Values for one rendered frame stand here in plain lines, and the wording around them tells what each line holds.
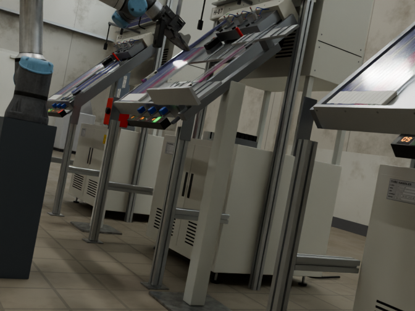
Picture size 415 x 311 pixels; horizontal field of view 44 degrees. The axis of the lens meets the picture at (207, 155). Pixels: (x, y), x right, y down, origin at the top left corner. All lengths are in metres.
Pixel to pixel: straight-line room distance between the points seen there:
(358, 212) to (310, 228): 3.48
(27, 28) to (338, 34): 1.40
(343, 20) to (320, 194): 0.84
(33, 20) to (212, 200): 0.95
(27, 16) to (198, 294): 1.21
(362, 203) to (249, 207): 3.77
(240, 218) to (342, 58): 0.93
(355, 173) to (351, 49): 3.57
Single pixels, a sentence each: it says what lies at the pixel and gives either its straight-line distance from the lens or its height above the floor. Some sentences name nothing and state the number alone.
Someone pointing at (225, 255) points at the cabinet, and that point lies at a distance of 2.25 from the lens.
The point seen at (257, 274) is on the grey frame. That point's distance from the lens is 2.33.
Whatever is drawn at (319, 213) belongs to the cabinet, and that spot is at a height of 0.37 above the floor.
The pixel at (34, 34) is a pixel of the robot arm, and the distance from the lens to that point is 2.07.
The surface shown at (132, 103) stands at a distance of 2.43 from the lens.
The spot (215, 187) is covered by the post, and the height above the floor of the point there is 0.44.
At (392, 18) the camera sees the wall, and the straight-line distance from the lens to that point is 6.31.
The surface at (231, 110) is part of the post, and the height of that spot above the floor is 0.72.
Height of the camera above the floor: 0.55
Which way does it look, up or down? level
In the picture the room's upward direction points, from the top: 11 degrees clockwise
